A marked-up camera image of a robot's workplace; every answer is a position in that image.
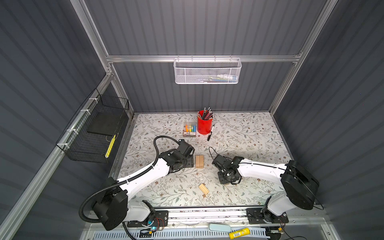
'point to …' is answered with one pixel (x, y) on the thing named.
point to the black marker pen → (209, 135)
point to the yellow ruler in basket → (111, 144)
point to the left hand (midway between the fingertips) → (188, 160)
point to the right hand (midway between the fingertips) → (224, 180)
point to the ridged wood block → (204, 189)
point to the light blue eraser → (220, 228)
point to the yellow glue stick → (237, 233)
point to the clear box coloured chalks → (189, 128)
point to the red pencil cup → (205, 122)
